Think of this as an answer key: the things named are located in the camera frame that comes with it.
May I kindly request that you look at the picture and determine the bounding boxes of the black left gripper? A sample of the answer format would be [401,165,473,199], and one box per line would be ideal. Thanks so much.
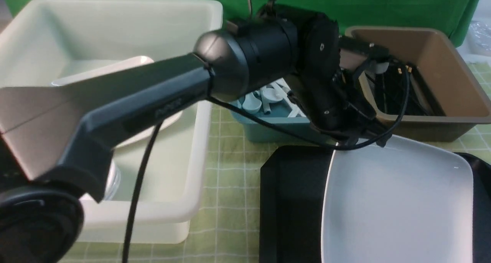
[265,4,392,147]

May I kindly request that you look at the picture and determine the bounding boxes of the white square rice plate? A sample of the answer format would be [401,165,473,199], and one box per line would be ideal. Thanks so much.
[321,136,474,263]

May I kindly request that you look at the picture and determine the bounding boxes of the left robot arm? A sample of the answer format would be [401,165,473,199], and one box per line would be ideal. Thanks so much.
[1,0,394,263]

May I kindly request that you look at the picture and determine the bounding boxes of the white square plate in bin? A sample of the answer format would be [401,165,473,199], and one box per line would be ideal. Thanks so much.
[50,56,184,149]

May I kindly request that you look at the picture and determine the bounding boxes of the white ceramic spoon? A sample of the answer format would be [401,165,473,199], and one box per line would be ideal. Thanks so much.
[260,79,291,104]

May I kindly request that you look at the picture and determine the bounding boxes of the bundle of black chopsticks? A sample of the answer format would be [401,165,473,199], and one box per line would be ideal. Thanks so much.
[365,63,445,116]

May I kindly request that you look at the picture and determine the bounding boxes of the pale blue ceramic spoon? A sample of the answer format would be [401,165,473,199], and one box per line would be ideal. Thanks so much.
[242,92,262,114]

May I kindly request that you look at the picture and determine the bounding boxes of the brown plastic bin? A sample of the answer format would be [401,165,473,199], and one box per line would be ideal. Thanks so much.
[345,26,491,142]

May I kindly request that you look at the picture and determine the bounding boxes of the black serving tray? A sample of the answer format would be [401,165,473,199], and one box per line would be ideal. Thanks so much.
[259,146,491,263]

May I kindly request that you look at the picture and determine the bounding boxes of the green backdrop cloth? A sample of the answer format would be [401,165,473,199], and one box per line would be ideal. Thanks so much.
[5,0,479,46]

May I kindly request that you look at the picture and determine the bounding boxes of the green checkered table mat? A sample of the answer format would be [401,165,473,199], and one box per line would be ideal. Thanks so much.
[61,106,490,263]

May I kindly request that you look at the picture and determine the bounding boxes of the white square bowl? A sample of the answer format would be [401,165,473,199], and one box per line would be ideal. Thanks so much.
[102,160,121,201]

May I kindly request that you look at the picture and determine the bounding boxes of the large white plastic bin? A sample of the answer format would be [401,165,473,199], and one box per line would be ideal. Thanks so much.
[0,0,223,244]

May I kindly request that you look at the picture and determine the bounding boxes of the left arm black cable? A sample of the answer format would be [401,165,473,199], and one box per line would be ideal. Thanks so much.
[122,58,412,263]

